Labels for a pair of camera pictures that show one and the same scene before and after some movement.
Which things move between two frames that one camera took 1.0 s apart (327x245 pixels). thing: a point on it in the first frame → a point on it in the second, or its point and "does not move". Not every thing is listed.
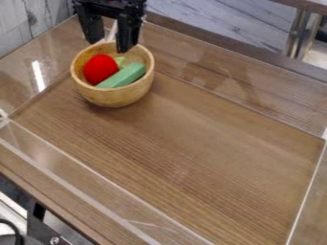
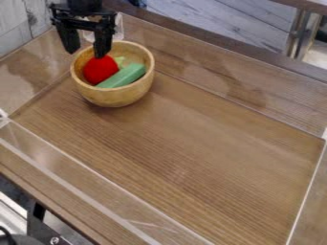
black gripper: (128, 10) → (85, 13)
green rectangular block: (126, 76) does not move
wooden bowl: (126, 94) does not move
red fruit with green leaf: (100, 66) does not move
